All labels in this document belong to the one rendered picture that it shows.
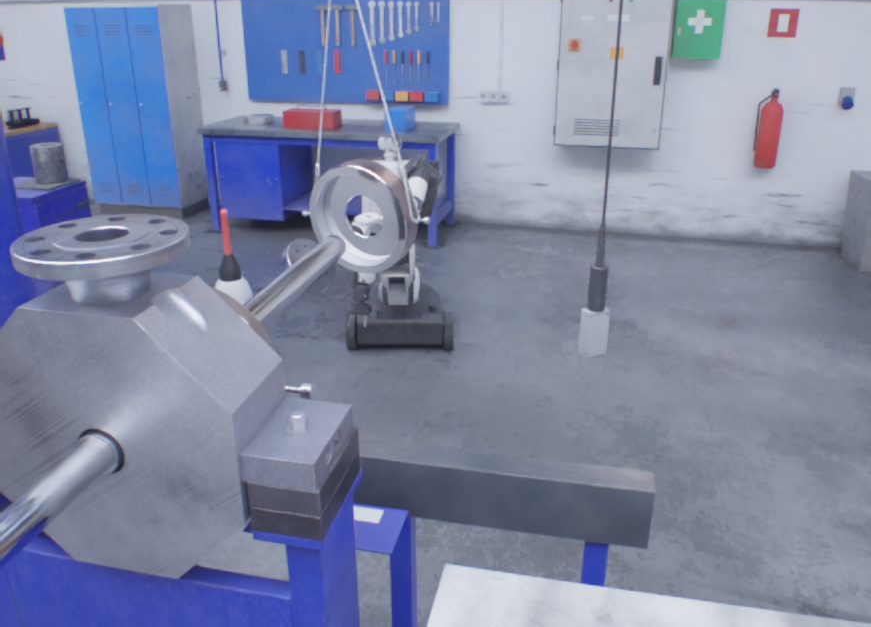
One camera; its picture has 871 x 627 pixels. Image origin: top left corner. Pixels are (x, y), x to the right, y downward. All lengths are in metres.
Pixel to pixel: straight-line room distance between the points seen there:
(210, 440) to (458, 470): 0.57
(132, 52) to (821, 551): 5.99
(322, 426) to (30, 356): 0.46
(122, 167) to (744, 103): 5.22
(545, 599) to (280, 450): 0.48
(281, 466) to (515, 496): 0.57
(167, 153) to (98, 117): 0.71
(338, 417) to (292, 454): 0.12
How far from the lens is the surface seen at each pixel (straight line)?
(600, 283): 1.87
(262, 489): 1.20
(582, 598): 1.27
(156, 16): 6.69
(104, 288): 1.20
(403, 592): 1.79
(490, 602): 1.25
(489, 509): 1.58
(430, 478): 1.56
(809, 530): 3.06
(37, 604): 1.68
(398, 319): 3.94
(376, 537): 1.48
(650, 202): 6.28
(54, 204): 4.95
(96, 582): 1.54
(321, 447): 1.17
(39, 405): 1.33
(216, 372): 1.16
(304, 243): 2.66
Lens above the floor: 1.74
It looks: 22 degrees down
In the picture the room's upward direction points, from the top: straight up
